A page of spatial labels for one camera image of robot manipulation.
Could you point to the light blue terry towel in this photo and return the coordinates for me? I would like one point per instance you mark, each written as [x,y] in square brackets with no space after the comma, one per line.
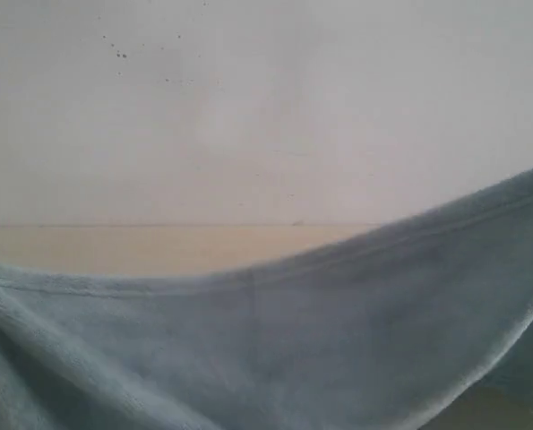
[381,331]

